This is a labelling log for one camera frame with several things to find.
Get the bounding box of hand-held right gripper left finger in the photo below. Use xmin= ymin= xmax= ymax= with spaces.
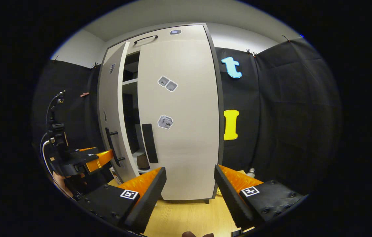
xmin=77 ymin=166 xmax=167 ymax=234

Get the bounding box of black drawer handle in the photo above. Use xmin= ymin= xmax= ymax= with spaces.
xmin=134 ymin=35 xmax=159 ymax=44

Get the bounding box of black backdrop cloth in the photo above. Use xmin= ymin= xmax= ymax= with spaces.
xmin=215 ymin=36 xmax=342 ymax=195
xmin=33 ymin=59 xmax=114 ymax=198

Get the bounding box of black cable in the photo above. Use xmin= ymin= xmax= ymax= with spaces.
xmin=45 ymin=91 xmax=66 ymax=132

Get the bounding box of white cabinet door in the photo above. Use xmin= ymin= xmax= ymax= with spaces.
xmin=137 ymin=39 xmax=221 ymax=201
xmin=98 ymin=42 xmax=140 ymax=184

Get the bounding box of brown fuzzy shoe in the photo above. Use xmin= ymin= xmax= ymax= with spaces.
xmin=136 ymin=153 xmax=150 ymax=171

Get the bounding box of black door handle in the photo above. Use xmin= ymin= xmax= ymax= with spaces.
xmin=105 ymin=127 xmax=126 ymax=167

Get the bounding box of white shoe cabinet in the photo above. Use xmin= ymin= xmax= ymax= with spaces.
xmin=96 ymin=23 xmax=225 ymax=203

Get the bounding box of white cable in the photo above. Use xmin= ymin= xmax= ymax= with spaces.
xmin=41 ymin=140 xmax=74 ymax=198

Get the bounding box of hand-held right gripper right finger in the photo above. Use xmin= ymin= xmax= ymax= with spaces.
xmin=214 ymin=164 xmax=305 ymax=231

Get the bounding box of small pale box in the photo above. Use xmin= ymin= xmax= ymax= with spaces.
xmin=109 ymin=166 xmax=122 ymax=185

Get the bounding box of white cabinet drawer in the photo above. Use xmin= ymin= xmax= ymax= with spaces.
xmin=106 ymin=25 xmax=210 ymax=53

